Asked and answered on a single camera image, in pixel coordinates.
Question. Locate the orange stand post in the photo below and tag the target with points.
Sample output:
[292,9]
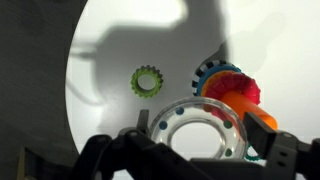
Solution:
[246,106]

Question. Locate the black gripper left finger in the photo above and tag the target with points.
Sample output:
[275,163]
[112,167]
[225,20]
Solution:
[143,121]

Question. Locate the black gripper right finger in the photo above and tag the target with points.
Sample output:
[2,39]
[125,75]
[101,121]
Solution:
[258,133]

